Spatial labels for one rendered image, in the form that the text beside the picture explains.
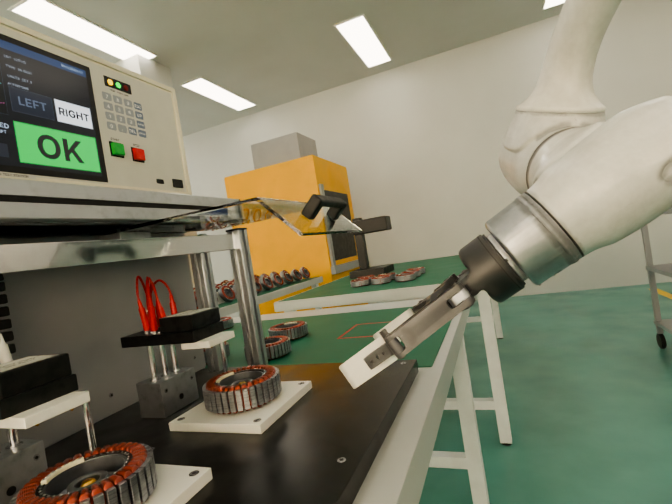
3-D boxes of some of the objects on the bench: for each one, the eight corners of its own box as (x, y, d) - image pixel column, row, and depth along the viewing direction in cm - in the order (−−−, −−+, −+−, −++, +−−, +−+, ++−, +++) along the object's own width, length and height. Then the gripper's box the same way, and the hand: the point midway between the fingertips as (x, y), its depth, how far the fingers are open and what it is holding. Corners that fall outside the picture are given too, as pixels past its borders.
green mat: (459, 302, 127) (459, 302, 127) (432, 367, 71) (431, 366, 71) (220, 324, 162) (220, 324, 162) (74, 379, 106) (74, 378, 106)
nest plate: (312, 387, 63) (311, 380, 63) (261, 434, 49) (260, 424, 49) (234, 389, 69) (233, 382, 69) (169, 431, 55) (168, 422, 55)
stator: (295, 384, 62) (291, 361, 62) (255, 417, 52) (251, 389, 52) (236, 386, 66) (232, 364, 66) (188, 416, 56) (184, 390, 56)
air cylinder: (199, 398, 67) (194, 365, 67) (165, 418, 60) (159, 382, 60) (176, 398, 69) (171, 366, 69) (141, 418, 62) (135, 383, 62)
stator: (183, 474, 40) (177, 438, 40) (79, 564, 30) (71, 515, 29) (101, 471, 44) (95, 437, 44) (-18, 549, 33) (-25, 505, 33)
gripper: (541, 305, 32) (349, 429, 39) (522, 271, 55) (403, 353, 63) (480, 233, 34) (305, 366, 41) (486, 229, 57) (374, 314, 64)
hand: (371, 353), depth 51 cm, fingers open, 13 cm apart
